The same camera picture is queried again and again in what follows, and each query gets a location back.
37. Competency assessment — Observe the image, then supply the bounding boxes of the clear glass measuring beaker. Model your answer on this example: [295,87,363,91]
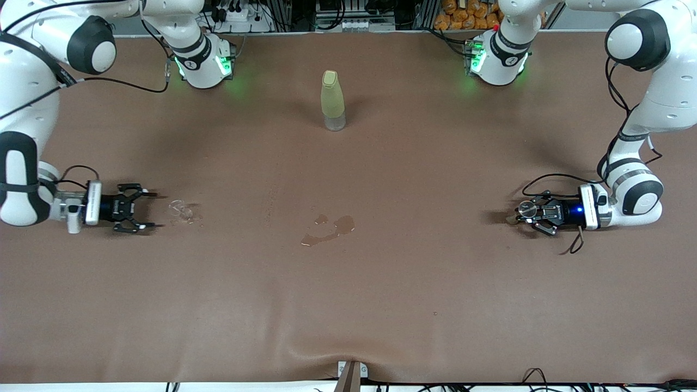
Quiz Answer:
[168,199,197,223]

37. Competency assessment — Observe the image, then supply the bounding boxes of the green shaker bottle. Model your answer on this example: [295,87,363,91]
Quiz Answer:
[320,70,347,132]

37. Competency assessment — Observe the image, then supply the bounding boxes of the large spilled liquid puddle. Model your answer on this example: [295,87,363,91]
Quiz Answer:
[301,214,357,247]

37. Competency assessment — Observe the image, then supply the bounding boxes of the orange snack bags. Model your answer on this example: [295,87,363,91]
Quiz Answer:
[434,0,504,31]

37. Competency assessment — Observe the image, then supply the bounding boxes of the white power strip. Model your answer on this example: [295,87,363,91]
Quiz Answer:
[215,4,273,25]

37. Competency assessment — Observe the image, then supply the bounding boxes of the brown table mat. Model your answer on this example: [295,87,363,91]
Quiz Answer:
[0,30,697,385]

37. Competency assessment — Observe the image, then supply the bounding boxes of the white terminal strip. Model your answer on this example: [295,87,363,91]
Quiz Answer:
[341,19,396,32]

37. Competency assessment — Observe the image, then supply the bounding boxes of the black electronics box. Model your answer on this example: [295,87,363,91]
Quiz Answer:
[316,0,396,25]

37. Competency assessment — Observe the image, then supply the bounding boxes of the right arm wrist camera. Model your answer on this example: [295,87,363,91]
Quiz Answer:
[84,180,103,226]

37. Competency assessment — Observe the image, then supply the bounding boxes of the black cable bundle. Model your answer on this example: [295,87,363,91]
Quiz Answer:
[522,367,697,392]

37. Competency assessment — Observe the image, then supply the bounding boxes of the wooden camera stand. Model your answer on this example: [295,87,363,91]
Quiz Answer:
[334,360,369,392]

